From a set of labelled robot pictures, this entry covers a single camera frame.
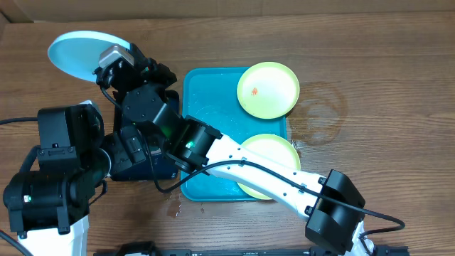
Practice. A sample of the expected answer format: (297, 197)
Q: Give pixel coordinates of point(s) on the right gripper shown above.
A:
(158, 67)

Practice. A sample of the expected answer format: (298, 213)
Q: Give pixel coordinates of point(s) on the light blue plate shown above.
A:
(77, 52)

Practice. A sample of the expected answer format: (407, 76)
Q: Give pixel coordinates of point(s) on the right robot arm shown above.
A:
(332, 206)

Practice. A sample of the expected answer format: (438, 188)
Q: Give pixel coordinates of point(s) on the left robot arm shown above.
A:
(48, 200)

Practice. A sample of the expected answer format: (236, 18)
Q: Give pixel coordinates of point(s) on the teal plastic tray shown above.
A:
(210, 95)

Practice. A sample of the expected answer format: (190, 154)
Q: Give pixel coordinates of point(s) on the black water tray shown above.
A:
(134, 156)

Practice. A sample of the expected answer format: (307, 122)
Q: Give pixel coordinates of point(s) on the far yellow-green plate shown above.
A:
(268, 90)

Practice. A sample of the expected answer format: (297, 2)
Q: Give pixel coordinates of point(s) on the yellow-green plate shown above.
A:
(268, 90)
(275, 148)

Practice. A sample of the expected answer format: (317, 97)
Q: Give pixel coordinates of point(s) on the near yellow-green plate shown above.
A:
(275, 148)

